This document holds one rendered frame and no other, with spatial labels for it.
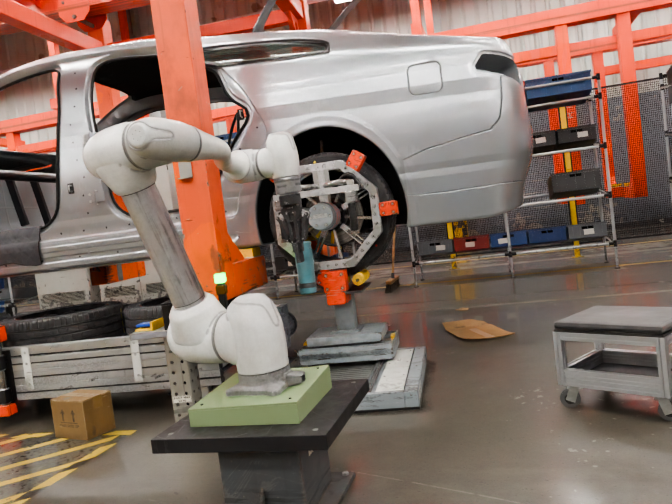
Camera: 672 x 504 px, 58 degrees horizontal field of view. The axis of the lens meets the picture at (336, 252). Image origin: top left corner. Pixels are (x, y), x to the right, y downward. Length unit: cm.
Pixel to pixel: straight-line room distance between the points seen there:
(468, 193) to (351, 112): 72
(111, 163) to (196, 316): 50
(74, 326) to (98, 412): 67
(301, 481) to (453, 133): 195
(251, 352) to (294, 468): 34
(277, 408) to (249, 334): 22
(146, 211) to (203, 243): 108
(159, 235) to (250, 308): 33
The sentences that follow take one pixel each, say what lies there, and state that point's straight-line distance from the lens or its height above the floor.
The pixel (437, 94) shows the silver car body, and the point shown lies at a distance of 318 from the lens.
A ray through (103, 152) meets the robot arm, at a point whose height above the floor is 108.
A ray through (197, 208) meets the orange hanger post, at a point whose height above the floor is 96.
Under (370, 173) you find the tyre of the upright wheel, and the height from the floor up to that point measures 104.
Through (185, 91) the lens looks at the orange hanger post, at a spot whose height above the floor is 148.
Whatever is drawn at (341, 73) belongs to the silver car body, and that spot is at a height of 156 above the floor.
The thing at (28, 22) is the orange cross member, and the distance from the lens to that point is 554.
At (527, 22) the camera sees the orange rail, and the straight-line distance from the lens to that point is 908.
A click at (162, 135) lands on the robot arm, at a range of 163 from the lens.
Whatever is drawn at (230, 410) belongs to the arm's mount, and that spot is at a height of 34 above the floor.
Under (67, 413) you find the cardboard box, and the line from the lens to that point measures 307.
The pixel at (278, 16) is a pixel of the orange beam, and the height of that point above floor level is 268.
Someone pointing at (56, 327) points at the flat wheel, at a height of 45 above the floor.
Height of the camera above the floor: 83
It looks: 3 degrees down
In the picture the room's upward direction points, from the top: 7 degrees counter-clockwise
